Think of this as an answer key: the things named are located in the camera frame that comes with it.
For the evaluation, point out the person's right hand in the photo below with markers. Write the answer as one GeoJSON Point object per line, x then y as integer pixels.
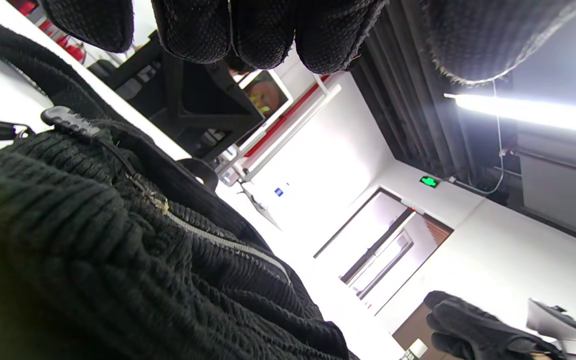
{"type": "Point", "coordinates": [468, 330]}

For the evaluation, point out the person's left hand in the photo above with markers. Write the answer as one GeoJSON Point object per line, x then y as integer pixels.
{"type": "Point", "coordinates": [263, 30]}

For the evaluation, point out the white green lubricant stick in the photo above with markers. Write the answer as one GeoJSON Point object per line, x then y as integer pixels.
{"type": "Point", "coordinates": [415, 350]}

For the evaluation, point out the brown wooden door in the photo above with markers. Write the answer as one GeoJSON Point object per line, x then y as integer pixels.
{"type": "Point", "coordinates": [410, 325]}

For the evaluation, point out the framed orange poster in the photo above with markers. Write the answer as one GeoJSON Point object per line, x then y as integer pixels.
{"type": "Point", "coordinates": [265, 95]}

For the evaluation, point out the black mesh office chair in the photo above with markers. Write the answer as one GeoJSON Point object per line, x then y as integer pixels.
{"type": "Point", "coordinates": [208, 105]}

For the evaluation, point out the glass double door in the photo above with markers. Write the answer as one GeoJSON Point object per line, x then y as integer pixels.
{"type": "Point", "coordinates": [383, 245]}

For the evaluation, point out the green exit sign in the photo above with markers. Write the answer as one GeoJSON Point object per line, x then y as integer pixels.
{"type": "Point", "coordinates": [429, 181]}

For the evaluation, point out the red fire extinguisher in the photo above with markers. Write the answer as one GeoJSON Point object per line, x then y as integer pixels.
{"type": "Point", "coordinates": [75, 52]}

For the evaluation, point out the long ceiling light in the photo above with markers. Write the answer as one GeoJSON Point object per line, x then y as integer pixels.
{"type": "Point", "coordinates": [533, 112]}

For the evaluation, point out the small blue wall sign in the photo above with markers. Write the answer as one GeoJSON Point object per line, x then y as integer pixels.
{"type": "Point", "coordinates": [279, 192]}

